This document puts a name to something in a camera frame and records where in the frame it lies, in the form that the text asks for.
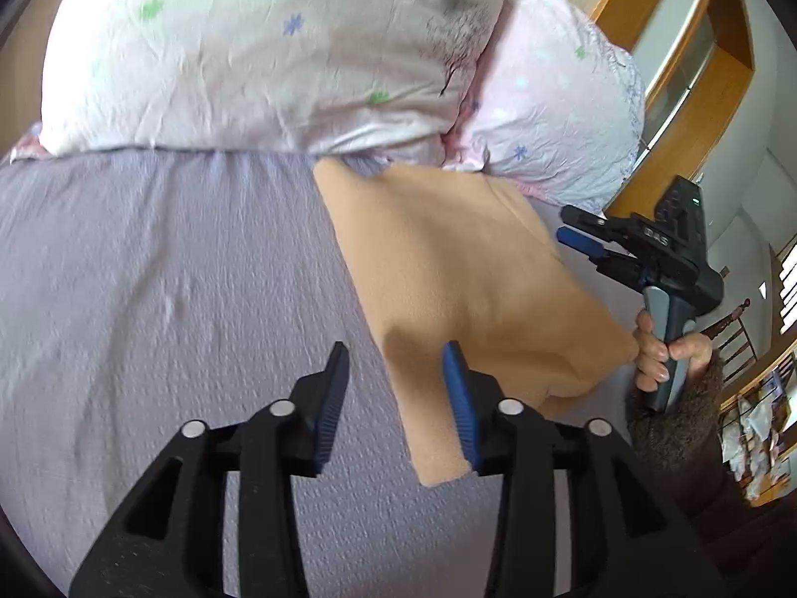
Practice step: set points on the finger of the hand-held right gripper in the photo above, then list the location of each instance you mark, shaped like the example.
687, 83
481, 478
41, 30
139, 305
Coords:
588, 218
579, 241

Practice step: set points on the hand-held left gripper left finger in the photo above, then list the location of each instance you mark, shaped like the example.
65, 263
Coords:
324, 430

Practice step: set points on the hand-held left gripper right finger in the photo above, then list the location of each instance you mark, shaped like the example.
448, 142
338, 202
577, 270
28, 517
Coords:
461, 414

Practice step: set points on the peach small cloth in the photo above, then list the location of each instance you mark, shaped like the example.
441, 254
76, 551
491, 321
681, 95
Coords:
461, 274

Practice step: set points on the person's right forearm brown sleeve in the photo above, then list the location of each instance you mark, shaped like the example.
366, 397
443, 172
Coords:
685, 448

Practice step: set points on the person's right hand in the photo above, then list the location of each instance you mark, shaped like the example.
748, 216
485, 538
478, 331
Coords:
650, 349

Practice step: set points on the dark wooden chair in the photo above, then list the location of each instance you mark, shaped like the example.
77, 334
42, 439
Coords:
731, 339

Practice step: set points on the pink floral pillow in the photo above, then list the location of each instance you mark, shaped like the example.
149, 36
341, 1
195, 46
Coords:
554, 106

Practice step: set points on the wooden cabinet with glass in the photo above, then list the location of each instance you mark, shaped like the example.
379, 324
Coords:
703, 75

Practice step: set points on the rack with hanging laundry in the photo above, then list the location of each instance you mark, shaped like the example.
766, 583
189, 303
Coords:
763, 423

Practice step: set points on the lavender bed sheet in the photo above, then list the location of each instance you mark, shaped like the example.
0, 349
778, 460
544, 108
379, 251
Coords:
155, 299

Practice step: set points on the white floral quilt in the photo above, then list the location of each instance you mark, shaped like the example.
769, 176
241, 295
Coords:
249, 50

